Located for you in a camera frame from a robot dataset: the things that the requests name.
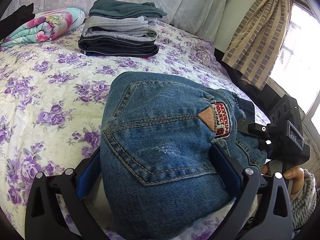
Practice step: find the purple floral bedspread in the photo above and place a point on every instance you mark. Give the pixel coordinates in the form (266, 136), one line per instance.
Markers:
(53, 97)

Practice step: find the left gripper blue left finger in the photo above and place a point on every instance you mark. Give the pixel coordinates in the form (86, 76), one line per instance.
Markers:
(74, 185)

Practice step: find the teal folded garment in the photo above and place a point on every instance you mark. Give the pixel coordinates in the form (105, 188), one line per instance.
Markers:
(120, 10)

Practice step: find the person's right hand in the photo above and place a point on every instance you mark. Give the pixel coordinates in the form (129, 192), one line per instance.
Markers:
(296, 175)

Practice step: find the blue denim jeans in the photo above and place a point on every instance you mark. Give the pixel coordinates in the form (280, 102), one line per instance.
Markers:
(156, 134)

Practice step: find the black garment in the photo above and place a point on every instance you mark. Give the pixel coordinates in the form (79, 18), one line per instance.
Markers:
(21, 16)

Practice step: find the beige checkered curtain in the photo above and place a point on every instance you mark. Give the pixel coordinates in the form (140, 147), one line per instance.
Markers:
(256, 42)

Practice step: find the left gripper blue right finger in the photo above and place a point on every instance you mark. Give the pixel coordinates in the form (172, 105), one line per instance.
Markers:
(240, 183)

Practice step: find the colourful floral folded blanket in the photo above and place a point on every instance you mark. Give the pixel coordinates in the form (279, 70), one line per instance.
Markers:
(46, 26)

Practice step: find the dark navy folded pants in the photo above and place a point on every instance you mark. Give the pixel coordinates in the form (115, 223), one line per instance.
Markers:
(108, 46)

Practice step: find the grey knitted sleeve forearm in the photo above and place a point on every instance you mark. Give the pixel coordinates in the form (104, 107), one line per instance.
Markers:
(303, 203)

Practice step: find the grey folded garment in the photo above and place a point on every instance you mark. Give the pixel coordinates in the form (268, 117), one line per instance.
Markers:
(132, 29)

